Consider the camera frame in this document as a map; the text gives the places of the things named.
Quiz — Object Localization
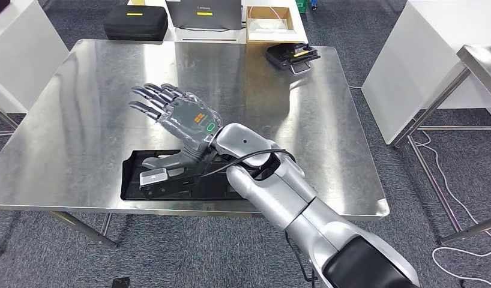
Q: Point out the stainless steel table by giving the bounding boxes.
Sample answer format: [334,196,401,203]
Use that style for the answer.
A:
[391,43,491,247]

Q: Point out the white cabinet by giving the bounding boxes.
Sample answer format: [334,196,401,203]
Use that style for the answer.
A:
[361,0,491,146]
[0,0,70,115]

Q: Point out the dark grey laptop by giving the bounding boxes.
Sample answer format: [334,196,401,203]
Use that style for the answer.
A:
[165,0,244,32]

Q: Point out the black carrying case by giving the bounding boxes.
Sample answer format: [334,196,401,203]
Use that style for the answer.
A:
[103,4,169,42]

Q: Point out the white coiled cable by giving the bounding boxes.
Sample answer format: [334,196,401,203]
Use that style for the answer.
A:
[249,6,288,29]

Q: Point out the white table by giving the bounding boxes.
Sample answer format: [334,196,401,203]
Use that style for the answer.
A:
[126,0,310,45]

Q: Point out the white floor cable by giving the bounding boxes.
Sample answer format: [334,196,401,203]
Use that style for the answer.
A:
[412,130,491,284]

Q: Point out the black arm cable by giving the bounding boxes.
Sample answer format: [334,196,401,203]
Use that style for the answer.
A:
[199,148,318,288]

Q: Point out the black plastic panel part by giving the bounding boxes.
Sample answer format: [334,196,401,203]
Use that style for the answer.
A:
[120,149,249,202]

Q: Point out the black remote controller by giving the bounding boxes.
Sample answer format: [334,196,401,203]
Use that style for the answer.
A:
[265,42,322,76]

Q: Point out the steel frame bars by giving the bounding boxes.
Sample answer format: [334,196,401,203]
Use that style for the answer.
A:
[0,101,20,139]

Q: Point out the stainless steel workbench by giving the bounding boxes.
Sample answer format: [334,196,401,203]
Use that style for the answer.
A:
[0,38,391,250]

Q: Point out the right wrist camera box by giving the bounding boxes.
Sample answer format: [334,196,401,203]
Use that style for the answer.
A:
[139,158,208,200]

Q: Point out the open cardboard box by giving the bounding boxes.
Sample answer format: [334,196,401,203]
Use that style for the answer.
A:
[245,5,297,43]

